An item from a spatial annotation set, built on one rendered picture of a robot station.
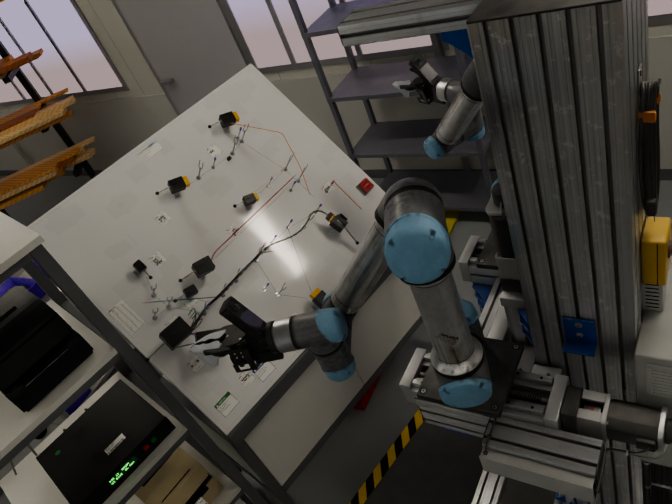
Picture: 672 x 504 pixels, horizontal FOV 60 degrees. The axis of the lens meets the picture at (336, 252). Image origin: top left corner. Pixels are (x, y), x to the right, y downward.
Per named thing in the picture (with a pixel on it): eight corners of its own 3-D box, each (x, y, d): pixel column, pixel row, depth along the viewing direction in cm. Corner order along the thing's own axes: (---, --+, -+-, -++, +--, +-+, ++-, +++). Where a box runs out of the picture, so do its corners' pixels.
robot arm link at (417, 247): (489, 358, 140) (436, 177, 107) (499, 411, 129) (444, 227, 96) (440, 367, 143) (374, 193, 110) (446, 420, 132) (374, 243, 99)
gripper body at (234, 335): (233, 374, 130) (282, 365, 127) (217, 346, 126) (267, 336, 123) (241, 351, 136) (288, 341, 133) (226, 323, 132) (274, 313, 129)
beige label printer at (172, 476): (226, 488, 211) (201, 460, 199) (185, 540, 201) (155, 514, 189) (180, 453, 231) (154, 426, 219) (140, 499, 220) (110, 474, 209)
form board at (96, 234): (226, 435, 203) (227, 435, 202) (19, 234, 204) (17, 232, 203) (416, 225, 254) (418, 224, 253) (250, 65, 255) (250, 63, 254)
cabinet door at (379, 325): (434, 301, 280) (413, 241, 257) (365, 385, 257) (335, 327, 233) (429, 299, 282) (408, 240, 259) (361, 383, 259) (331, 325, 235)
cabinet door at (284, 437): (364, 385, 257) (334, 327, 234) (282, 486, 233) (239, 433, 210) (361, 383, 258) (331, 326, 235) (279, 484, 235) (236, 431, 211)
